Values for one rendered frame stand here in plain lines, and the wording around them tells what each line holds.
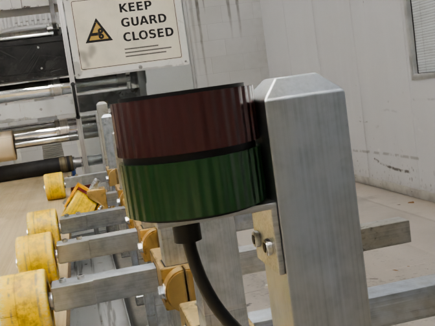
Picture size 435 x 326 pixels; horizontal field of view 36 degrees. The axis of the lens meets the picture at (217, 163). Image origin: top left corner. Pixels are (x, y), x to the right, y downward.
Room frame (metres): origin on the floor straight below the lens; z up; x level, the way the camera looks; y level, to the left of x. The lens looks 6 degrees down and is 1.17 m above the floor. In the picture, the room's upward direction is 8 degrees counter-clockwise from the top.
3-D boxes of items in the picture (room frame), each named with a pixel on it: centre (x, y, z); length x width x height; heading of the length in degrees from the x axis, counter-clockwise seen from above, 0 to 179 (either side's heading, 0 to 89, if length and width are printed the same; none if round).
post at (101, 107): (2.25, 0.35, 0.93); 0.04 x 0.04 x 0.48; 11
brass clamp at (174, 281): (0.80, 0.07, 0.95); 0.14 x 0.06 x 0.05; 11
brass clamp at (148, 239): (1.05, 0.12, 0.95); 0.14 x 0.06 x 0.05; 11
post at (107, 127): (2.01, 0.31, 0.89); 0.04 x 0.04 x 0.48; 11
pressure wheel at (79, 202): (1.53, 0.33, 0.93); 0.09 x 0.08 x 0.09; 101
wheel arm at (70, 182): (2.06, 0.25, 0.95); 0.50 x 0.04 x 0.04; 101
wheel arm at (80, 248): (1.08, 0.06, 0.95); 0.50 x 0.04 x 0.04; 101
